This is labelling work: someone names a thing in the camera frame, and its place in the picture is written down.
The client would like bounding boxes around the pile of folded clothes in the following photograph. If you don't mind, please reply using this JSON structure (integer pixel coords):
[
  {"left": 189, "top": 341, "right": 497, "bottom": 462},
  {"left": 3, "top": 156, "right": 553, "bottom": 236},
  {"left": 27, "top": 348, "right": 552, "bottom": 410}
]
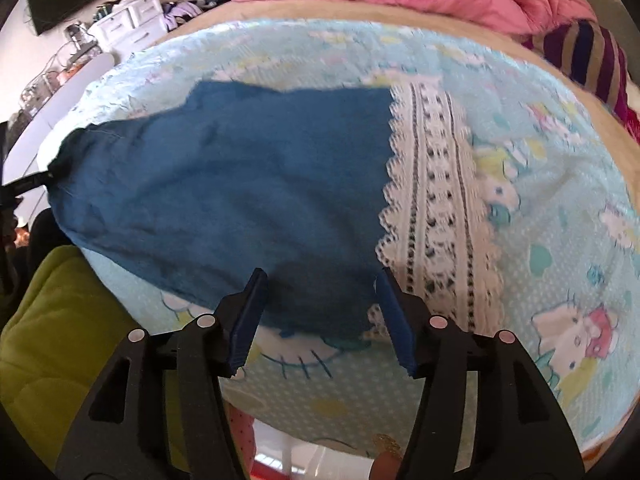
[{"left": 162, "top": 0, "right": 233, "bottom": 31}]

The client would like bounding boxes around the person's right hand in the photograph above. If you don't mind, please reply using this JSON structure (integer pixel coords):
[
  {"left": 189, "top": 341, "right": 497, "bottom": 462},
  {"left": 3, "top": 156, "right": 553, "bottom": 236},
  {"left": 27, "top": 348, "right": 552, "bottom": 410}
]
[{"left": 372, "top": 452, "right": 403, "bottom": 480}]

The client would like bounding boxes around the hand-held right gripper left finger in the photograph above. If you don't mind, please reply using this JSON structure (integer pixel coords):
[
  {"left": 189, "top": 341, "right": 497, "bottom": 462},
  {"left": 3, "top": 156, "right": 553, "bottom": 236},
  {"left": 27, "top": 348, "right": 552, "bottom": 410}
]
[{"left": 55, "top": 267, "right": 271, "bottom": 480}]

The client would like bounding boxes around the pink dotted cloth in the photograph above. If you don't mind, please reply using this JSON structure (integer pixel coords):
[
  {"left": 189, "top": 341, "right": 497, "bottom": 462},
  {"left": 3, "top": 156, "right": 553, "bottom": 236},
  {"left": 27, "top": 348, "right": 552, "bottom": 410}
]
[{"left": 227, "top": 405, "right": 258, "bottom": 480}]

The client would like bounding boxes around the blue denim pants lace trim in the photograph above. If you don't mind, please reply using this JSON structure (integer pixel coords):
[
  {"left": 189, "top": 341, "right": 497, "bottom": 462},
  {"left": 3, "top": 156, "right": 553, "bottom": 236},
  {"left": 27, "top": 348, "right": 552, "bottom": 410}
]
[{"left": 50, "top": 80, "right": 506, "bottom": 346}]

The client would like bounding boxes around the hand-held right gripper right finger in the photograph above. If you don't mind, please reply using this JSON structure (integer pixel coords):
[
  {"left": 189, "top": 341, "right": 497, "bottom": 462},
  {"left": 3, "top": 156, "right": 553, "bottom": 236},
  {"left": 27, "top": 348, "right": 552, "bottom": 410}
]
[{"left": 372, "top": 267, "right": 586, "bottom": 480}]

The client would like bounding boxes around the pale lavender dresser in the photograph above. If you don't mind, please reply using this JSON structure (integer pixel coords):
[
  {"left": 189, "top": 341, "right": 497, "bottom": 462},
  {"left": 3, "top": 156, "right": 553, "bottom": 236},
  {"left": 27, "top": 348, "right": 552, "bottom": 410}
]
[{"left": 0, "top": 52, "right": 116, "bottom": 186}]

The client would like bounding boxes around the white drawer chest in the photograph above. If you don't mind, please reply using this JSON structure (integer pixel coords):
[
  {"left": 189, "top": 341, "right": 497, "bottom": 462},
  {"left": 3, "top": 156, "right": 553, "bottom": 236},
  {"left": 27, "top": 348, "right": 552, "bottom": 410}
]
[{"left": 92, "top": 0, "right": 168, "bottom": 53}]

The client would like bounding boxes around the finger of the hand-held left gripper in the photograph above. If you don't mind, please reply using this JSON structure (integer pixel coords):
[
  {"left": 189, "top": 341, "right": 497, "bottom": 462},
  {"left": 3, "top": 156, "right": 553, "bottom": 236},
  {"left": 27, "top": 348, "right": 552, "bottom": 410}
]
[{"left": 0, "top": 169, "right": 57, "bottom": 202}]

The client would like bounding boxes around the cartoon cat printed blanket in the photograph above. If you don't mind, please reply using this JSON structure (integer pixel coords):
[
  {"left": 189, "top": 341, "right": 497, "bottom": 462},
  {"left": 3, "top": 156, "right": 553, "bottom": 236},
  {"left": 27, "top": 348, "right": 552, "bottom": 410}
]
[{"left": 75, "top": 19, "right": 640, "bottom": 461}]

